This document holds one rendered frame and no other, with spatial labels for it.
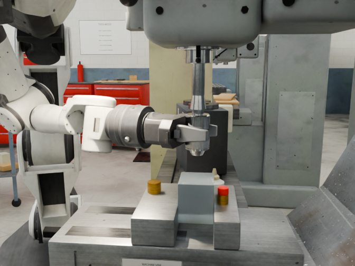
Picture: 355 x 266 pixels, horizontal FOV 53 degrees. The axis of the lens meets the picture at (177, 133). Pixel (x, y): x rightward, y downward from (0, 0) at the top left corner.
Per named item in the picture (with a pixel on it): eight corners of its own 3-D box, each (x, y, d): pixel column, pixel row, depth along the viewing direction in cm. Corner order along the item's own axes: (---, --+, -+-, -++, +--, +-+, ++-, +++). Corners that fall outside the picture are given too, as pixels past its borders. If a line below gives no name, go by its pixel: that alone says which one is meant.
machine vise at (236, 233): (49, 286, 51) (44, 214, 49) (86, 237, 66) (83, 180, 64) (301, 302, 48) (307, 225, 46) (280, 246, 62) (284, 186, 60)
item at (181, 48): (173, 49, 62) (173, 44, 61) (176, 51, 70) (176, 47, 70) (223, 49, 61) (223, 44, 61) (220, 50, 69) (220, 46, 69)
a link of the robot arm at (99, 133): (121, 102, 71) (75, 99, 75) (116, 155, 71) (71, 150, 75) (148, 107, 81) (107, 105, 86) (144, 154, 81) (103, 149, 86)
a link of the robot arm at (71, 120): (100, 95, 73) (59, 94, 81) (96, 138, 73) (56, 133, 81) (122, 99, 79) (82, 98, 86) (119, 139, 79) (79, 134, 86)
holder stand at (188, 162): (186, 176, 102) (186, 106, 98) (176, 157, 123) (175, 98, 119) (226, 174, 103) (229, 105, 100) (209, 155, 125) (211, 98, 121)
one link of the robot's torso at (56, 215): (34, 226, 145) (19, 121, 122) (84, 220, 150) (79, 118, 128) (30, 255, 131) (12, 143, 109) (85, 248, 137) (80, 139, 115)
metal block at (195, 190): (177, 222, 52) (177, 183, 51) (181, 207, 58) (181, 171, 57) (213, 224, 52) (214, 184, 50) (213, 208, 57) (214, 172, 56)
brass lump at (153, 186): (146, 194, 57) (146, 183, 56) (148, 189, 59) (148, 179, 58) (160, 195, 56) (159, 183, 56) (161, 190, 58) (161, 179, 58)
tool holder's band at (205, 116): (181, 120, 67) (181, 114, 67) (190, 116, 71) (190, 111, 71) (205, 121, 65) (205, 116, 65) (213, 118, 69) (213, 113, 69)
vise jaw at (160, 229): (130, 245, 49) (129, 217, 48) (149, 203, 63) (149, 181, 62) (174, 247, 48) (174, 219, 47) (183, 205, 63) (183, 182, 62)
